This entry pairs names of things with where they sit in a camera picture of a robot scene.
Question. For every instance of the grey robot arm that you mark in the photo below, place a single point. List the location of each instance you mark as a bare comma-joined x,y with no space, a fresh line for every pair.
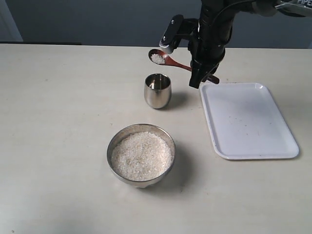
268,8

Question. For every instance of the white plastic tray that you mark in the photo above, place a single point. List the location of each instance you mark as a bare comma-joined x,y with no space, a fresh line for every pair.
245,123

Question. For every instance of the steel bowl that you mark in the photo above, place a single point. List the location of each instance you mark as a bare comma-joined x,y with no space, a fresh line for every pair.
136,128

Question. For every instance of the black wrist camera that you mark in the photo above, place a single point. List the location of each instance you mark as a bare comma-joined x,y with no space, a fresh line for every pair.
178,29

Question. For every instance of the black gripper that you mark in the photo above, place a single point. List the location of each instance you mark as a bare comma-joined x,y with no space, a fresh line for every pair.
213,32

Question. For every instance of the small steel cup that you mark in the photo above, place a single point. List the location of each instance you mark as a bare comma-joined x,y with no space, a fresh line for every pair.
157,90

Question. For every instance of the brown wooden spoon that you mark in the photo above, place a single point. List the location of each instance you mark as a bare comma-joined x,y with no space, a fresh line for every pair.
161,58

